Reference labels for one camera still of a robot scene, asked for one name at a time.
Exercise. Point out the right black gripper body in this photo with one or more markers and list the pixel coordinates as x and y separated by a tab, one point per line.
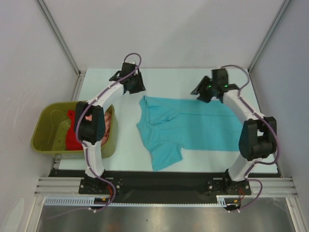
208	89

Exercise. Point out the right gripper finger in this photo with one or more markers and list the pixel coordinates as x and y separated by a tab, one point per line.
204	97
202	86

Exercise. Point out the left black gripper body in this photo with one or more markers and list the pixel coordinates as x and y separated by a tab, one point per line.
137	85

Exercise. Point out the turquoise t shirt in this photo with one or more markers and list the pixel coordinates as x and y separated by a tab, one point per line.
167	126

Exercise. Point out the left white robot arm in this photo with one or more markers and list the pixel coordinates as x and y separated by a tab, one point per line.
90	126

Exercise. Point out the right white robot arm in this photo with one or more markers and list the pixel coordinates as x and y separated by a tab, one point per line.
258	135

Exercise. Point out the pink t shirt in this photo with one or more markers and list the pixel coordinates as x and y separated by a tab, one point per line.
108	121

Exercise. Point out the red t shirt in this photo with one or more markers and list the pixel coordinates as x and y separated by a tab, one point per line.
71	143

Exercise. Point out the olive green plastic bin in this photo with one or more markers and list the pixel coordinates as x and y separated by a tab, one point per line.
50	133

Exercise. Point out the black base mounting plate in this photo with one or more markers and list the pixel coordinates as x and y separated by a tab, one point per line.
130	184

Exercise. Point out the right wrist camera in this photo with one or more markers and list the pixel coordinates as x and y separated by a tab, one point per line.
219	77

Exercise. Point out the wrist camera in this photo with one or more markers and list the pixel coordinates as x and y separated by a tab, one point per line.
219	77
128	68

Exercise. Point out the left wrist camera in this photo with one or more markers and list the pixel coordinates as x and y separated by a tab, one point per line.
128	68

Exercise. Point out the white slotted cable duct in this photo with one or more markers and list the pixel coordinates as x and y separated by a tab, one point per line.
101	201

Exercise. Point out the right aluminium frame post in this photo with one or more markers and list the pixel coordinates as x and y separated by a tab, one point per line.
270	32

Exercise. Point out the aluminium frame post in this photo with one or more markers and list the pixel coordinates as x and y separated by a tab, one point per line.
270	32
58	35

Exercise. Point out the left aluminium frame post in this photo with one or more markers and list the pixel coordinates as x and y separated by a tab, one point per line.
58	35

